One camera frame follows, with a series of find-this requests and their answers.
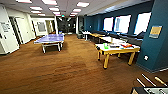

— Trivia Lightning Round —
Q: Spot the blue ping pong table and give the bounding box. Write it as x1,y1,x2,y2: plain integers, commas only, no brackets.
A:
33,33,66,54

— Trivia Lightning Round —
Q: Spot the red flat item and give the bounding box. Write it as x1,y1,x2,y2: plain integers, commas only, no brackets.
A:
120,42,133,49

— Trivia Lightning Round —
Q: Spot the grey wall whiteboard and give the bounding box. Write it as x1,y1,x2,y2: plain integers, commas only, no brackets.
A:
35,21,47,33

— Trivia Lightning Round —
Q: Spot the white wall socket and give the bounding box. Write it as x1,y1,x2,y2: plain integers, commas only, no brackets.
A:
143,54,150,61

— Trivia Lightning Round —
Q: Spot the dark sofa row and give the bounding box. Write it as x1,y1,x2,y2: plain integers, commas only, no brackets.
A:
105,30,147,45

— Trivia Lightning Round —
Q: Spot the small white table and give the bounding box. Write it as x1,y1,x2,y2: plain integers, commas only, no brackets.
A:
81,30,93,41

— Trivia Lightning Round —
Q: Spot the bright window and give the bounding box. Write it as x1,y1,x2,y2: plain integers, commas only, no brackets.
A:
113,14,132,34
133,12,152,36
103,17,115,32

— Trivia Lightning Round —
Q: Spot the yellow wall sign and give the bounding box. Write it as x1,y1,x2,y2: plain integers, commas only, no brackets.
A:
148,25,164,40

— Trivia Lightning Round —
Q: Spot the rectangular ceiling light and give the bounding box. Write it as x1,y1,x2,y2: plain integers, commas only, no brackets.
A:
48,7,61,12
29,6,44,11
41,0,58,5
14,0,34,4
76,1,91,8

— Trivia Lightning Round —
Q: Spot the white air hockey table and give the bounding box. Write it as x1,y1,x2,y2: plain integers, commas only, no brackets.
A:
94,41,141,70

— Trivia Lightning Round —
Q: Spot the white hallway door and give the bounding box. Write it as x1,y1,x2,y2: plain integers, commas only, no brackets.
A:
13,16,29,44

